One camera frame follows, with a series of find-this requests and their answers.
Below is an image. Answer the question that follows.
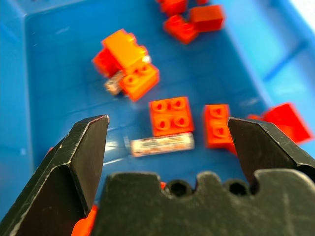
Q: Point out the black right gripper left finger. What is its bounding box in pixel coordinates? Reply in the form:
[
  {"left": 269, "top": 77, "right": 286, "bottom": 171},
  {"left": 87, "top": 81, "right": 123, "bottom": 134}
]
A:
[{"left": 0, "top": 114, "right": 110, "bottom": 236}]

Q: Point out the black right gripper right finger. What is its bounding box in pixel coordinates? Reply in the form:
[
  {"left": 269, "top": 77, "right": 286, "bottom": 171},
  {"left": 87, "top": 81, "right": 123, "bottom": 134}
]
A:
[{"left": 227, "top": 117, "right": 315, "bottom": 184}]

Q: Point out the white orange printed battery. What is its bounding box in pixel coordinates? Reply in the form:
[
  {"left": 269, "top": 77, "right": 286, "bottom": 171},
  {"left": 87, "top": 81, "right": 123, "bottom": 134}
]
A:
[
  {"left": 103, "top": 70, "right": 124, "bottom": 96},
  {"left": 129, "top": 132, "right": 195, "bottom": 158}
]

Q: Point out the light orange building brick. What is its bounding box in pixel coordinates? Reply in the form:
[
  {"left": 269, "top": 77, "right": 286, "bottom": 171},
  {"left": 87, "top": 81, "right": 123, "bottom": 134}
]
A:
[{"left": 101, "top": 29, "right": 149, "bottom": 70}]

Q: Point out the blue plastic bin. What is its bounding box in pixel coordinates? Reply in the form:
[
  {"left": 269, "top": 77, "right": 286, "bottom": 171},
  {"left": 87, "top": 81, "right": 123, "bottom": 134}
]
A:
[{"left": 0, "top": 0, "right": 315, "bottom": 236}]

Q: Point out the orange four-stud building brick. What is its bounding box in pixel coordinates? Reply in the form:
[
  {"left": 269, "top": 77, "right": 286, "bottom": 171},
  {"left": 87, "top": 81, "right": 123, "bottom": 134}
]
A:
[{"left": 148, "top": 96, "right": 195, "bottom": 137}]

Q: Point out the orange two-stud building brick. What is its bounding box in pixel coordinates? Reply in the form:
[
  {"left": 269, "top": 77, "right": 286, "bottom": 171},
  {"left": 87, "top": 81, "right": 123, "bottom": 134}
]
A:
[
  {"left": 202, "top": 104, "right": 239, "bottom": 156},
  {"left": 119, "top": 62, "right": 160, "bottom": 102}
]

